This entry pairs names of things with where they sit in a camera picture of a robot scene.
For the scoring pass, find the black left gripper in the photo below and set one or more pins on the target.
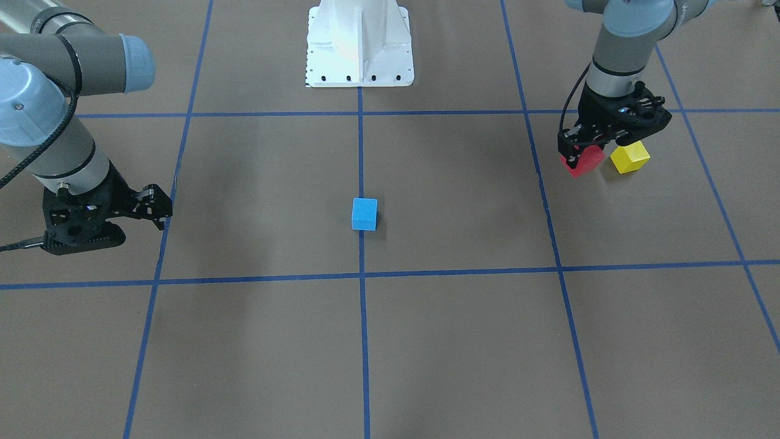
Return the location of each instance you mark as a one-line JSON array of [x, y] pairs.
[[593, 110]]

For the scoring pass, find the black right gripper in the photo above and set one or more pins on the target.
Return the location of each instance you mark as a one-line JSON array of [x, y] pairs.
[[117, 196]]

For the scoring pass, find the red wooden block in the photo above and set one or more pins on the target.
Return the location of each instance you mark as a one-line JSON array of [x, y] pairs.
[[589, 158]]

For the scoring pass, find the yellow wooden block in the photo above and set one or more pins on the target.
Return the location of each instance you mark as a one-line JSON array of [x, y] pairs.
[[630, 158]]

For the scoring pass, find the blue wooden block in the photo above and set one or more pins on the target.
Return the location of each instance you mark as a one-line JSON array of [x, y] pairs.
[[364, 215]]

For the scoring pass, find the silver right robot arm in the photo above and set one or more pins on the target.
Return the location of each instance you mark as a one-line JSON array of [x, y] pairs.
[[53, 56]]

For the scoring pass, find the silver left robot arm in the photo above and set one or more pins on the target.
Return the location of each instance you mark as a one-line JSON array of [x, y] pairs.
[[630, 30]]

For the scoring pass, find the blue tape line crosswise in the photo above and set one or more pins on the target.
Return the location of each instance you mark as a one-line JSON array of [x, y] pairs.
[[382, 275]]

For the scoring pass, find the blue tape line lengthwise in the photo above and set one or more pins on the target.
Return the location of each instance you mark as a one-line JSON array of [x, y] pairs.
[[362, 280]]

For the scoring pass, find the brown paper table cover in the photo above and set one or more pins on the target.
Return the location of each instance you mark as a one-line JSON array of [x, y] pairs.
[[264, 170]]

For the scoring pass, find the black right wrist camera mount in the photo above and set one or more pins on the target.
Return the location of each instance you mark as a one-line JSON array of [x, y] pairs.
[[79, 223]]

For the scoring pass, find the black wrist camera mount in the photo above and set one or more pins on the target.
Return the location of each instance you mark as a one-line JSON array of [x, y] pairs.
[[79, 223], [635, 116]]

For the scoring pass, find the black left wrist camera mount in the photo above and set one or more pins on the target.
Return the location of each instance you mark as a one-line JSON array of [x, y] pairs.
[[635, 116]]

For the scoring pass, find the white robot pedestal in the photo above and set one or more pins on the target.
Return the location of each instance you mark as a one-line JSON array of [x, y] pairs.
[[359, 44]]

